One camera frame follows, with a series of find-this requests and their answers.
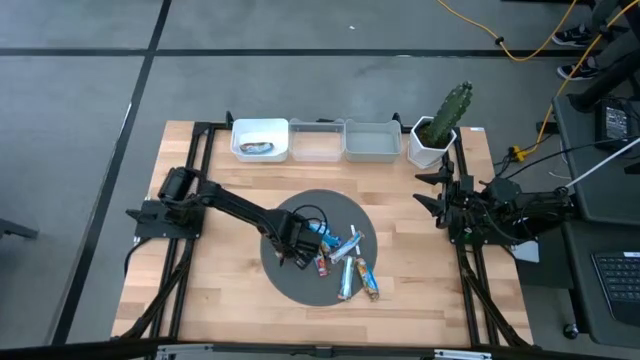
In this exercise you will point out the black power adapter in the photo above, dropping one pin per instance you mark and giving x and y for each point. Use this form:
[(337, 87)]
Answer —
[(615, 122)]

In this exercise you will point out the white paper sheet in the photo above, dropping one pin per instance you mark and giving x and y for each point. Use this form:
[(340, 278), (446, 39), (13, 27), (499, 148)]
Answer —
[(527, 252)]

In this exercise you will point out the black laptop keyboard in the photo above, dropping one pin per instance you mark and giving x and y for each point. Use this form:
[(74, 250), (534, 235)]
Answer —
[(622, 285)]

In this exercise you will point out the red granola bar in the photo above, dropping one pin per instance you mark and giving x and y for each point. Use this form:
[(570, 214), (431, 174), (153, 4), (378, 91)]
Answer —
[(322, 265)]

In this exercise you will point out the yellow power plug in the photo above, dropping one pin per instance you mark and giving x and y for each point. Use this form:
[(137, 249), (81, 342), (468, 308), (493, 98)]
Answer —
[(519, 152)]

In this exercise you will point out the person's shoe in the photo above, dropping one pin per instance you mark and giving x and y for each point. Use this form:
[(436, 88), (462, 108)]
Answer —
[(577, 71), (575, 36)]

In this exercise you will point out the black side desk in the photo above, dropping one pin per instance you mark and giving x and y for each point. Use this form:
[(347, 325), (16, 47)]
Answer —
[(600, 195)]

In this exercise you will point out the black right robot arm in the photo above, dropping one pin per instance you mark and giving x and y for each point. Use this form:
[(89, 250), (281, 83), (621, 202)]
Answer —
[(530, 205)]

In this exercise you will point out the black camera rig bar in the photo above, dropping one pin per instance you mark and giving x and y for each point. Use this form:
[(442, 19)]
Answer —
[(320, 351)]

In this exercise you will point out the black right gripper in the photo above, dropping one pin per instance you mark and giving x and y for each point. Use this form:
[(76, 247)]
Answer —
[(459, 202)]

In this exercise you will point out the white plastic bin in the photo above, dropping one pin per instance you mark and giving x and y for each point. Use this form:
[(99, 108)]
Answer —
[(260, 131)]

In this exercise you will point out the orange and blue granola bar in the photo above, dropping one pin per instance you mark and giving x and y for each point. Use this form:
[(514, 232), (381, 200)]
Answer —
[(367, 279)]

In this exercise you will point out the round grey woven mat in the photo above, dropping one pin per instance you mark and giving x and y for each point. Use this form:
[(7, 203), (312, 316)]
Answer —
[(300, 285)]

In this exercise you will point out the black chair base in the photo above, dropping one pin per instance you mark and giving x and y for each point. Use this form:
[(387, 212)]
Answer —
[(607, 82)]

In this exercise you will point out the grey plastic bin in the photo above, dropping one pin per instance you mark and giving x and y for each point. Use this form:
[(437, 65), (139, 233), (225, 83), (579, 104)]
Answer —
[(372, 142)]

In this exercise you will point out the black floor stand foot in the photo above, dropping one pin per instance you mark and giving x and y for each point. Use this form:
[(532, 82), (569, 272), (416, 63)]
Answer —
[(15, 229)]

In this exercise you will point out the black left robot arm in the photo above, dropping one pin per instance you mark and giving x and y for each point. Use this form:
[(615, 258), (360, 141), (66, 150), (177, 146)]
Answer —
[(235, 202)]

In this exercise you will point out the white plant pot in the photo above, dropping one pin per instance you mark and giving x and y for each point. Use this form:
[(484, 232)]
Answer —
[(420, 152)]

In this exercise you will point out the clear plastic bin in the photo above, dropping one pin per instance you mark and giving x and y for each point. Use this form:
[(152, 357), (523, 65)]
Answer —
[(316, 145)]

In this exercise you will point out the small white wrapper strip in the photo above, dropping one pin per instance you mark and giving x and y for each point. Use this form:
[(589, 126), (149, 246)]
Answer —
[(354, 232)]

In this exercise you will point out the green cactus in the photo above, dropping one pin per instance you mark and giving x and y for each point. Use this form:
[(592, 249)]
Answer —
[(450, 112)]

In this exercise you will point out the black caster wheel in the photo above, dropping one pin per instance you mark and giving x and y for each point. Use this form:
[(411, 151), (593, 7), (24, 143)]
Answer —
[(571, 331)]

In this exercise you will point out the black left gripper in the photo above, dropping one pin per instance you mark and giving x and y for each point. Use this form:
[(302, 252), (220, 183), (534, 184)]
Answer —
[(297, 237)]

